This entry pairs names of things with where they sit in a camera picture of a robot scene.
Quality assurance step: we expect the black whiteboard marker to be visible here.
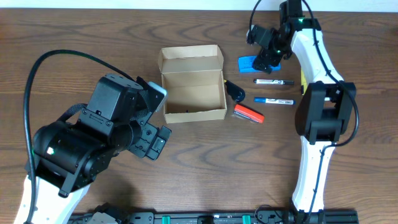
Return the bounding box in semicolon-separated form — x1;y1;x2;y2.
254;78;294;85

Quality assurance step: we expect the blue whiteboard marker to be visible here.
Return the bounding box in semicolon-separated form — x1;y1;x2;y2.
254;97;295;105

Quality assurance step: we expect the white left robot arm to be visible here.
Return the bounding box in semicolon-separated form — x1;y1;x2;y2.
15;74;171;223

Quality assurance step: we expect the blue plastic eraser holder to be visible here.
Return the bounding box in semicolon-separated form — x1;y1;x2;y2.
238;55;282;74

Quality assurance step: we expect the black correction tape dispenser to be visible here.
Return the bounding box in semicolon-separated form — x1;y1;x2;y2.
224;80;246;103

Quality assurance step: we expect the orange stapler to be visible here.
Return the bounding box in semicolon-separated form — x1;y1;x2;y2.
234;104;264;123

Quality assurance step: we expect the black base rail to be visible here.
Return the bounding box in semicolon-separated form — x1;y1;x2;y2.
67;203;359;224

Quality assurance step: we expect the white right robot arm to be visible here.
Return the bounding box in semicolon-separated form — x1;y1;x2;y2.
247;0;359;222

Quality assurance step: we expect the yellow highlighter pen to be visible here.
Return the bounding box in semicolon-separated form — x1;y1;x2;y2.
300;70;307;96

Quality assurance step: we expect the brown cardboard box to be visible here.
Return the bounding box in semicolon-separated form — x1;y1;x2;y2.
158;45;227;124

